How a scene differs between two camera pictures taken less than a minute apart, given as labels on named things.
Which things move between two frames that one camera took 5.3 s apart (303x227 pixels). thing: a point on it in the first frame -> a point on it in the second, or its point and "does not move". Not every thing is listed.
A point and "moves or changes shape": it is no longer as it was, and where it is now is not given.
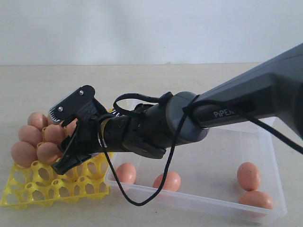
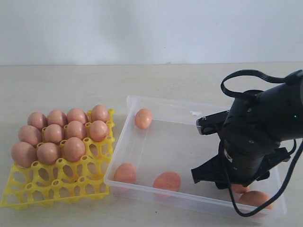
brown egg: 30,135 does not move
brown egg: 48,153 does not move
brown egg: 248,176 moves or changes shape
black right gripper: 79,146 -> 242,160
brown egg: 37,119 does not move
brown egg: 23,154 does not move
